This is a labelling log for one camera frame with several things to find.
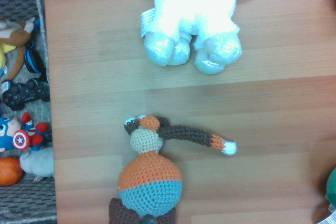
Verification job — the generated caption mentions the grey plush toy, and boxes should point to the grey plush toy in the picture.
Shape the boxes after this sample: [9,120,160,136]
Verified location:
[19,147,55,178]

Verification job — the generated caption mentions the brown monkey plush toy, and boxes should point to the brown monkey plush toy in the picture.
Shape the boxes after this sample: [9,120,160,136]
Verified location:
[0,17,36,81]

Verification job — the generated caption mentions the grey woven basket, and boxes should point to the grey woven basket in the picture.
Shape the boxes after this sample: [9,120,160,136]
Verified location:
[0,0,58,224]

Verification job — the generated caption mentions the green plush toy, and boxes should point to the green plush toy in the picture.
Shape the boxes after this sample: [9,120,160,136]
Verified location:
[324,166,336,213]

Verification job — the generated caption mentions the orange teal crochet doll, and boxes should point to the orange teal crochet doll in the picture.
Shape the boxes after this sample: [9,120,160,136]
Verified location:
[108,114,237,224]

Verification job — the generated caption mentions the white fluffy plush animal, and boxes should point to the white fluffy plush animal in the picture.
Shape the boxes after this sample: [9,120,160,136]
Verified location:
[132,0,271,75]

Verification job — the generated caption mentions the black blue headphones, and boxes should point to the black blue headphones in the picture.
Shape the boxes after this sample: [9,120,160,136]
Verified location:
[24,19,47,74]

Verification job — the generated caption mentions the black game controller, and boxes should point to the black game controller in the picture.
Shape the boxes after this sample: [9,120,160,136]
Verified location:
[1,78,51,111]

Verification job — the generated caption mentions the Captain America plush figure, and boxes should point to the Captain America plush figure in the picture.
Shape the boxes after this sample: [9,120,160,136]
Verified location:
[0,112,50,153]

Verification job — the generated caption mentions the orange ball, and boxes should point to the orange ball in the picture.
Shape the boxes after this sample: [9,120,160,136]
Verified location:
[0,156,24,187]

